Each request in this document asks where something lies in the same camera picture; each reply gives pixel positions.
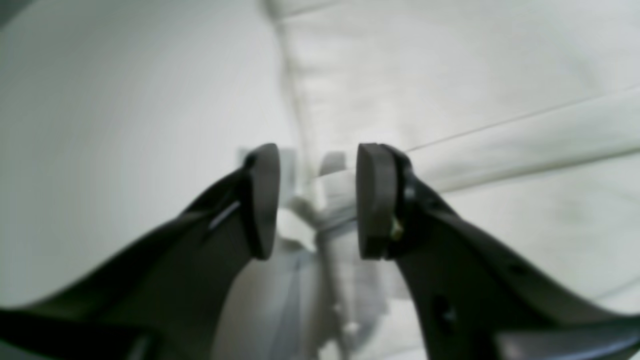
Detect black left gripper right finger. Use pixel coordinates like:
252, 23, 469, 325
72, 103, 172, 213
356, 143, 640, 360

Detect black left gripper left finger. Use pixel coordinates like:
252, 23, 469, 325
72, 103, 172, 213
0, 143, 281, 360

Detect white T-shirt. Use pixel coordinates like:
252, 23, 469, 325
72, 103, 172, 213
265, 0, 640, 360

